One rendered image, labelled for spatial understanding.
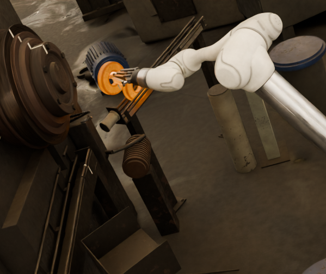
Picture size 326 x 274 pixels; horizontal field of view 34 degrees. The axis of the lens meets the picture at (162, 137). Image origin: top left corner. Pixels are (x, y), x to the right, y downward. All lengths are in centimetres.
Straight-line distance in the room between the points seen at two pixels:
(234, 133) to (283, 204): 44
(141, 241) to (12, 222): 44
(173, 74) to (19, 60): 67
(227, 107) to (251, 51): 99
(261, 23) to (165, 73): 57
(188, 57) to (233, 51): 62
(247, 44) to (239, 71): 11
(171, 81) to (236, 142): 73
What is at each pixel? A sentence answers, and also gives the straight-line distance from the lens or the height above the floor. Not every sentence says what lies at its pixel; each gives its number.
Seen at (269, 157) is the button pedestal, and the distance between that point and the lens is 302.
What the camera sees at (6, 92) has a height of 121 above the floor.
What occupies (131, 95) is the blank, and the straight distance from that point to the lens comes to 265.
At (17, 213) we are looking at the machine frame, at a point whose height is 87.
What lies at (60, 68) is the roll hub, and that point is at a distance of 207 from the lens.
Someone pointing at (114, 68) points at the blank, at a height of 87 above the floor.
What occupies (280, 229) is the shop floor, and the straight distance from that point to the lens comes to 263.
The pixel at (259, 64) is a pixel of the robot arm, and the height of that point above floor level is 101.
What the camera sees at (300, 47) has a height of 43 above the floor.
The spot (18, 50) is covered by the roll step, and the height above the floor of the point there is 128.
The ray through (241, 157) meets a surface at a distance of 293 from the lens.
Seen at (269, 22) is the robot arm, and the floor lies 108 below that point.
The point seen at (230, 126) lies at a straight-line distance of 282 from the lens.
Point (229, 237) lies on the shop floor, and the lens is 268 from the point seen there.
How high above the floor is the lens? 184
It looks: 31 degrees down
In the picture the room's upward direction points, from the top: 24 degrees counter-clockwise
